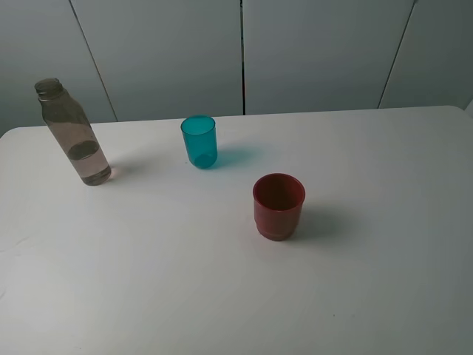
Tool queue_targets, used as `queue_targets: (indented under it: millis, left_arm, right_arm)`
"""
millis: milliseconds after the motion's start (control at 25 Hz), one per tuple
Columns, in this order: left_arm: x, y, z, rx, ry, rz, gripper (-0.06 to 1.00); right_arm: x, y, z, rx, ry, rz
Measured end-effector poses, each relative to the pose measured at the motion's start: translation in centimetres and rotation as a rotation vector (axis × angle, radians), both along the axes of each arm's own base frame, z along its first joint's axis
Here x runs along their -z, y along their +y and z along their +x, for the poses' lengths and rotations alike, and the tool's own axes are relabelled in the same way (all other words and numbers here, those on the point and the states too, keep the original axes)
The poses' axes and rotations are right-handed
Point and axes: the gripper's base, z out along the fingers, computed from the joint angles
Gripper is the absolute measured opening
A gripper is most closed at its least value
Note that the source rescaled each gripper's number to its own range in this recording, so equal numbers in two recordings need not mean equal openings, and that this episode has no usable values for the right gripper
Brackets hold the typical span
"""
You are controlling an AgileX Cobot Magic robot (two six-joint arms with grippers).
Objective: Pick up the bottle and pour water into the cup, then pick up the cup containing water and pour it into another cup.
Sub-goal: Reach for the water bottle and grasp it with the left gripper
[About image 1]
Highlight red plastic cup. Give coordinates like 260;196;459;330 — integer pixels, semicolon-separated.
253;173;306;241

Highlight teal transparent plastic cup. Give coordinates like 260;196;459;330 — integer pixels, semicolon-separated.
180;115;218;169

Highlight smoky transparent water bottle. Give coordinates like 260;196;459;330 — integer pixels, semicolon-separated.
34;78;112;186

